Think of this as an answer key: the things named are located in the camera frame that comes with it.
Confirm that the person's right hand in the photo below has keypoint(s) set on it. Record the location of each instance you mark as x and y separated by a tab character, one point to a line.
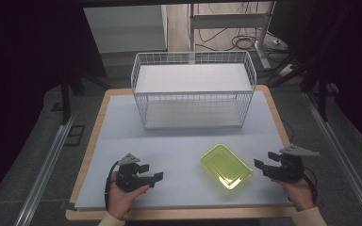
301	193

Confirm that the yellow-green plastic tray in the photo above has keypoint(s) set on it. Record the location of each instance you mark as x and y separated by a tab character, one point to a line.
226	166

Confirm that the black stand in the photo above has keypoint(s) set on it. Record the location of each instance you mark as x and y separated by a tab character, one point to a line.
66	97
322	94

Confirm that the aluminium floor rail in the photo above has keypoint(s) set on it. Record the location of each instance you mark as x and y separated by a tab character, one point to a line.
48	166
342	157

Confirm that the white power strip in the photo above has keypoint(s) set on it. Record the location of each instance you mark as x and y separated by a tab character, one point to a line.
285	69

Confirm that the pale blue table mat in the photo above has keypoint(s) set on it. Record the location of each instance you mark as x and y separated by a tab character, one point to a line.
176	157

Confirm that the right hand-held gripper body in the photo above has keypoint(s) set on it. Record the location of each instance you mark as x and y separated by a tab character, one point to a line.
290	169

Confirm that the black floor socket frame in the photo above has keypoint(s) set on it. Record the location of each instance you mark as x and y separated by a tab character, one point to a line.
74	135

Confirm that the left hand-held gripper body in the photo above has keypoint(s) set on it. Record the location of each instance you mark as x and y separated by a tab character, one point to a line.
128	179

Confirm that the white metal desk frame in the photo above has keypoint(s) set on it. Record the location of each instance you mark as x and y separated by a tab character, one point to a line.
226	20

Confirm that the person's left hand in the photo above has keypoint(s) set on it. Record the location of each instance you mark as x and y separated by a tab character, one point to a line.
119	199

